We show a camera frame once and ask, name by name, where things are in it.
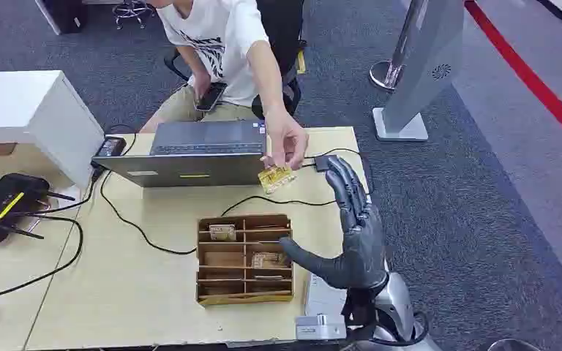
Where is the flat white device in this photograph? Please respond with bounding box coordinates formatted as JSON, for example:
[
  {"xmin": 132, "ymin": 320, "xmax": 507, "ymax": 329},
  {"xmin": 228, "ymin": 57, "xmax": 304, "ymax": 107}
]
[{"xmin": 304, "ymin": 273, "xmax": 350, "ymax": 321}]

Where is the person's left hand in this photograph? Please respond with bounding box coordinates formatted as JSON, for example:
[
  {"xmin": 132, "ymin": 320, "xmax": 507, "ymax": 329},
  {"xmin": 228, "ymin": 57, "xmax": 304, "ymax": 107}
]
[{"xmin": 261, "ymin": 107, "xmax": 310, "ymax": 171}]

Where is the black usb hub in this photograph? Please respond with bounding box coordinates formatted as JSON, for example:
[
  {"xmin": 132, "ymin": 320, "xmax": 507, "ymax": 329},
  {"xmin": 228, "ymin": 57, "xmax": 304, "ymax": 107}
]
[{"xmin": 313, "ymin": 154, "xmax": 340, "ymax": 173}]

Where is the person's right hand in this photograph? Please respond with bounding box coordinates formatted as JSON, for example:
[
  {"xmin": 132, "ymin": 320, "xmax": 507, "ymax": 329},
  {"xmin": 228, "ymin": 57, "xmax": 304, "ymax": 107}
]
[{"xmin": 192, "ymin": 69, "xmax": 214, "ymax": 102}]

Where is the person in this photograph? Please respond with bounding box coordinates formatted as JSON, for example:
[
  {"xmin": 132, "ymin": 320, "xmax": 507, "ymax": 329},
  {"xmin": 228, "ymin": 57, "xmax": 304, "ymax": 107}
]
[{"xmin": 138, "ymin": 0, "xmax": 310, "ymax": 171}]

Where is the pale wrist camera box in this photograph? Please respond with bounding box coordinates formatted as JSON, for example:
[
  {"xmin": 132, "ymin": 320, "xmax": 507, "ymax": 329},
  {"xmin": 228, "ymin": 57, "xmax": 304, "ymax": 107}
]
[{"xmin": 295, "ymin": 314, "xmax": 348, "ymax": 341}]

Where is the black adapter cable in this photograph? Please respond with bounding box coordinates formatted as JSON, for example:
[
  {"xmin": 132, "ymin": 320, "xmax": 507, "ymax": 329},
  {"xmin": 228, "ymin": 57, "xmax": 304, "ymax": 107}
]
[{"xmin": 14, "ymin": 165, "xmax": 105, "ymax": 216}]

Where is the grey kiosk stand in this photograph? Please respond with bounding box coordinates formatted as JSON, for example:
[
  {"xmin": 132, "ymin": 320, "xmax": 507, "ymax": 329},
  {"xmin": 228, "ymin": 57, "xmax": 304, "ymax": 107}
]
[{"xmin": 372, "ymin": 0, "xmax": 466, "ymax": 143}]

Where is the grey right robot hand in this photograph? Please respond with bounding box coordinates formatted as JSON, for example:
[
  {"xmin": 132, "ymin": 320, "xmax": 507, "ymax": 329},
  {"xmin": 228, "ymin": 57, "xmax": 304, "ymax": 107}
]
[{"xmin": 279, "ymin": 156, "xmax": 389, "ymax": 292}]

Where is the white cabinet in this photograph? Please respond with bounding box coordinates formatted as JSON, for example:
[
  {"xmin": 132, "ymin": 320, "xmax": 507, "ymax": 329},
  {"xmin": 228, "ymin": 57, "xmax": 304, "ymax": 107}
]
[{"xmin": 0, "ymin": 70, "xmax": 106, "ymax": 189}]

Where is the wooden card box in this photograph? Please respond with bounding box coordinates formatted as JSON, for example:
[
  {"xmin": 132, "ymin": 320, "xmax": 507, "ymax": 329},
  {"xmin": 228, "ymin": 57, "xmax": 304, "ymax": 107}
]
[{"xmin": 195, "ymin": 214, "xmax": 296, "ymax": 307}]

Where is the grey laptop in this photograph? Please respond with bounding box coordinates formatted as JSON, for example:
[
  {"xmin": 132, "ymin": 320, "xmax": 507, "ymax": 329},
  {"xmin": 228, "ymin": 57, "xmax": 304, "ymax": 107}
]
[{"xmin": 91, "ymin": 119, "xmax": 269, "ymax": 189}]

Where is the round grey rim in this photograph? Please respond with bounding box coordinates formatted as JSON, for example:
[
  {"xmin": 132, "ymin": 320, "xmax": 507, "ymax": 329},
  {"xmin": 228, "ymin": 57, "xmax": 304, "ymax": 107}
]
[{"xmin": 487, "ymin": 339, "xmax": 542, "ymax": 351}]

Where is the black looped cable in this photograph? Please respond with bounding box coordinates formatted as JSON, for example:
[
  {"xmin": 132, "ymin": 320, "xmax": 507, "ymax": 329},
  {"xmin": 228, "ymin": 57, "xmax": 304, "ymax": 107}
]
[{"xmin": 104, "ymin": 124, "xmax": 138, "ymax": 156}]

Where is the black router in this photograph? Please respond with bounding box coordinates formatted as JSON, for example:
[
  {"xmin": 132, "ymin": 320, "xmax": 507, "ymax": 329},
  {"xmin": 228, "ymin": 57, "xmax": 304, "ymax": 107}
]
[{"xmin": 0, "ymin": 173, "xmax": 76, "ymax": 245}]

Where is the black router cable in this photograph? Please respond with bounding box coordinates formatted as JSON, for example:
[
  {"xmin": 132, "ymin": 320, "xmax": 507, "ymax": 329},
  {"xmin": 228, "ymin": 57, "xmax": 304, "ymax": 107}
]
[{"xmin": 0, "ymin": 213, "xmax": 85, "ymax": 302}]

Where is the long black cable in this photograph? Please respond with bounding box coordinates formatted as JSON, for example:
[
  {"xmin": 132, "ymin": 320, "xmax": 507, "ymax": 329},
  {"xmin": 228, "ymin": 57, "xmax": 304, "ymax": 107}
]
[{"xmin": 97, "ymin": 147, "xmax": 375, "ymax": 256}]

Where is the chrome stanchion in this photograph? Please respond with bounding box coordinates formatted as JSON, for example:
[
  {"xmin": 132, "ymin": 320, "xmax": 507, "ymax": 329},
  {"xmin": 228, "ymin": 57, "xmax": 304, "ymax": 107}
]
[{"xmin": 369, "ymin": 0, "xmax": 425, "ymax": 92}]

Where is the black power adapter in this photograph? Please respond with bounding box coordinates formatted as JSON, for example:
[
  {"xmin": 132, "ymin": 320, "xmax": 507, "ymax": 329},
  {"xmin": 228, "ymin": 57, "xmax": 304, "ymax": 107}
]
[{"xmin": 95, "ymin": 136, "xmax": 128, "ymax": 159}]

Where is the black cabinet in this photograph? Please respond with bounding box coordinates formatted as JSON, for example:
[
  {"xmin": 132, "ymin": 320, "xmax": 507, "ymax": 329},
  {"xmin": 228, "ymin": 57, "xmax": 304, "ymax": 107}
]
[{"xmin": 34, "ymin": 0, "xmax": 89, "ymax": 36}]

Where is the black phone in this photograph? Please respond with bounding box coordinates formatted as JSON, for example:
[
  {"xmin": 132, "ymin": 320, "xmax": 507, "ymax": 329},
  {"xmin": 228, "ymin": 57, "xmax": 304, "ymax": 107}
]
[{"xmin": 195, "ymin": 82, "xmax": 228, "ymax": 113}]

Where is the chrome stool base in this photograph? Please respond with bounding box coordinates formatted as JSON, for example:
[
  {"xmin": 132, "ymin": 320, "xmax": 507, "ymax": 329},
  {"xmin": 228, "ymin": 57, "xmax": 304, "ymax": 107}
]
[{"xmin": 112, "ymin": 0, "xmax": 156, "ymax": 30}]

